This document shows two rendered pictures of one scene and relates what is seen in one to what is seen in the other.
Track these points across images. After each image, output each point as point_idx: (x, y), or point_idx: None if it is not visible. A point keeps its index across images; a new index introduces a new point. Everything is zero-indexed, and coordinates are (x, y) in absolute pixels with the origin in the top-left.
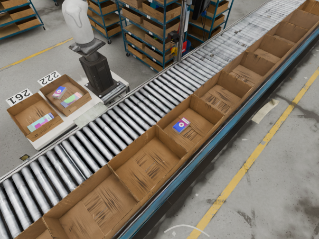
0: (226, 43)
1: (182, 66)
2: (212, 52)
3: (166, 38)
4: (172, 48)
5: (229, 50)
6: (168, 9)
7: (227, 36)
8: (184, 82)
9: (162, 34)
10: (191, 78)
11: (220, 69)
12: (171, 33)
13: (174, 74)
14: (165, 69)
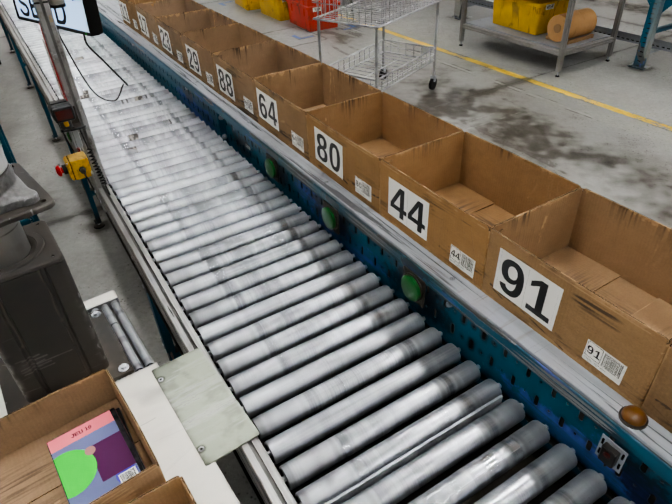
0: (110, 114)
1: (132, 182)
2: (124, 135)
3: None
4: (65, 161)
5: (138, 115)
6: None
7: (86, 108)
8: (197, 186)
9: None
10: (185, 177)
11: (192, 135)
12: (62, 105)
13: (153, 197)
14: (119, 210)
